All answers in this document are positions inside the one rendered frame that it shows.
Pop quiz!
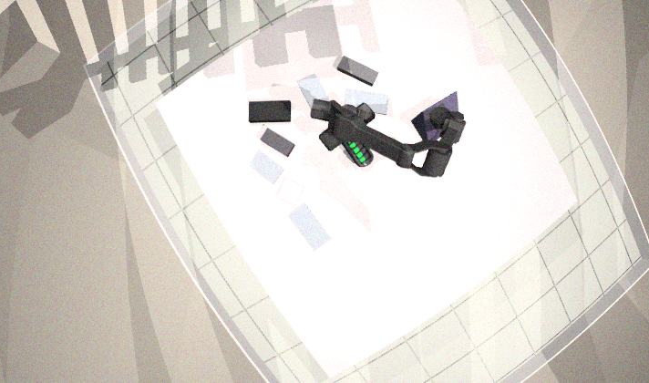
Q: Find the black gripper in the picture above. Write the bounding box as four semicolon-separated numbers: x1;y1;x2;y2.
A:
319;102;376;151

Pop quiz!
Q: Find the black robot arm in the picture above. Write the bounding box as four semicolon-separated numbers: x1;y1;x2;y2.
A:
310;98;467;178

